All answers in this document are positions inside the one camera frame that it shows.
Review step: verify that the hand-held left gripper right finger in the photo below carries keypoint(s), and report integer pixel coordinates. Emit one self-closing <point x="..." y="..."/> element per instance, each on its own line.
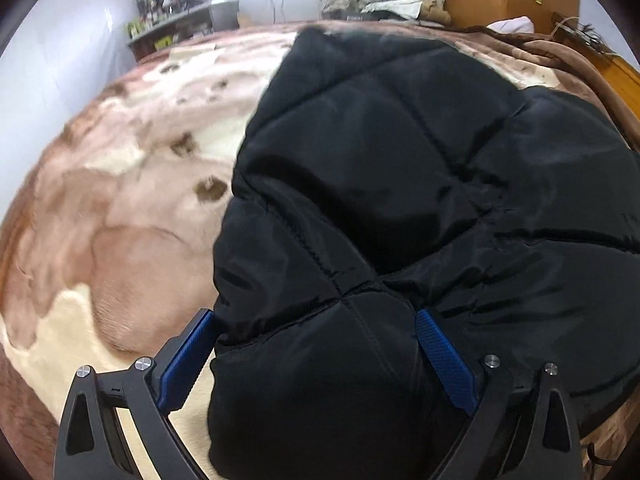
<point x="445" y="360"/>

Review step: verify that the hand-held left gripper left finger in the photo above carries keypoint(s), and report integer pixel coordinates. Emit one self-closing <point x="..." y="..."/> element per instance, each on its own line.
<point x="182" y="360"/>

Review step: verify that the black quilted jacket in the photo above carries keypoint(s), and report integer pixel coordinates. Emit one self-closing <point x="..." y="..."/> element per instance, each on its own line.
<point x="400" y="160"/>

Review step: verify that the printed brown and cream blanket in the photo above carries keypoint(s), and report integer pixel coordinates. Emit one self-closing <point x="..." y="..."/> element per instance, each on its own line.
<point x="125" y="210"/>

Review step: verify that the plain brown blanket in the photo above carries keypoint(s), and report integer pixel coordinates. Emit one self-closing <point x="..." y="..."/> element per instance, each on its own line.
<point x="575" y="65"/>

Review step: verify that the wooden headboard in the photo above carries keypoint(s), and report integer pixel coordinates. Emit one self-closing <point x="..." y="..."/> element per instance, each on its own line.
<point x="622" y="72"/>

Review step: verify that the white pillow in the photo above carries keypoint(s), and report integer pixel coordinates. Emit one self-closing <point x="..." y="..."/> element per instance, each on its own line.
<point x="510" y="24"/>

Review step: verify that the grey shelf with small items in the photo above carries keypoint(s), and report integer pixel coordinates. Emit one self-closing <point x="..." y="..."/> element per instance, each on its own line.
<point x="200" y="17"/>

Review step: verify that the cluttered desk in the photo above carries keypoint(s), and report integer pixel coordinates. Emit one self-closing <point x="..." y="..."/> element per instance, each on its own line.
<point x="390" y="10"/>

